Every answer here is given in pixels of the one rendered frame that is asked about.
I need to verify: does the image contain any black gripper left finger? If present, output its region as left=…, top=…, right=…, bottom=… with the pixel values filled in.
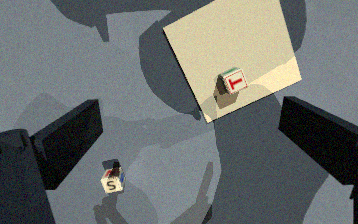
left=0, top=99, right=103, bottom=224

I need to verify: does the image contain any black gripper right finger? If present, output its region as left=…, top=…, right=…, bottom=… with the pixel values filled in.
left=278, top=96, right=358, bottom=224

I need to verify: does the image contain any beige mat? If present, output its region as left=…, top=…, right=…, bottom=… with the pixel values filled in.
left=163, top=0, right=301, bottom=122

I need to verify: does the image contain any white letter block with red t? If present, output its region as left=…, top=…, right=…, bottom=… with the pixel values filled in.
left=219, top=67, right=248, bottom=95

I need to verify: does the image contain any beige block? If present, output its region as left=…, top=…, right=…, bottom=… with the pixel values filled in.
left=101, top=167, right=126, bottom=193

